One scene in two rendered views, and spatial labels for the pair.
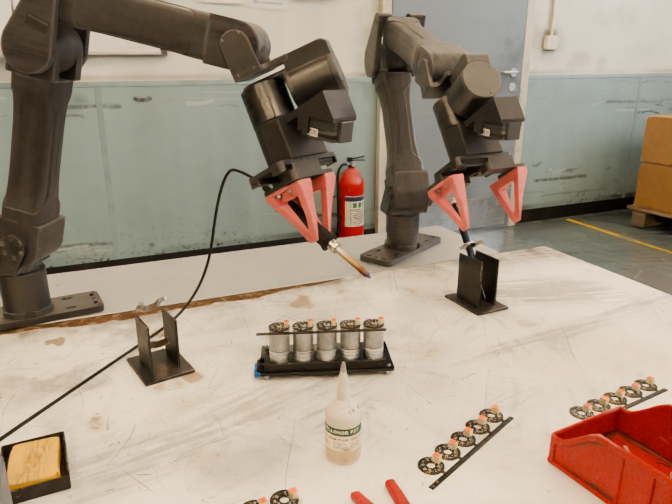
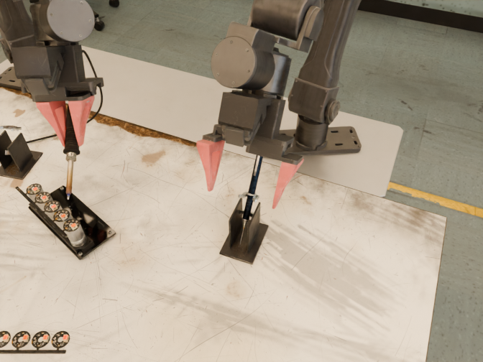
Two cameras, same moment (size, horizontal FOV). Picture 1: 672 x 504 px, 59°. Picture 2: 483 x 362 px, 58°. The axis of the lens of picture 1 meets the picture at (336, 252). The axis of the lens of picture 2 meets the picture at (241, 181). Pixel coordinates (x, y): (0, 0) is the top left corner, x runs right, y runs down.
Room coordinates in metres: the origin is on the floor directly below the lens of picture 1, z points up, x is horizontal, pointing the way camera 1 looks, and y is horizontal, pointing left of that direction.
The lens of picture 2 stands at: (0.56, -0.53, 1.35)
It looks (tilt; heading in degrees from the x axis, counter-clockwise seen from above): 47 degrees down; 47
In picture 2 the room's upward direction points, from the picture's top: straight up
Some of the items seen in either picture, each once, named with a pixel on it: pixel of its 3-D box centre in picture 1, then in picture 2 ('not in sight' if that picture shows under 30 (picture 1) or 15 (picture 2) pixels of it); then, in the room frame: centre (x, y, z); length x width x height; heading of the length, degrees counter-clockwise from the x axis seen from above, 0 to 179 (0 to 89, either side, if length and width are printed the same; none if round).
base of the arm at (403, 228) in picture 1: (402, 231); (311, 128); (1.12, -0.13, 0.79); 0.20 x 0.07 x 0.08; 142
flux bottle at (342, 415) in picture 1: (343, 409); not in sight; (0.49, -0.01, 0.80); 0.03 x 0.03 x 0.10
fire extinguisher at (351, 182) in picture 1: (351, 203); not in sight; (3.44, -0.09, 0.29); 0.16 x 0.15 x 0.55; 114
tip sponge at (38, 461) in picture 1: (35, 465); not in sight; (0.46, 0.28, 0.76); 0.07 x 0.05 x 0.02; 27
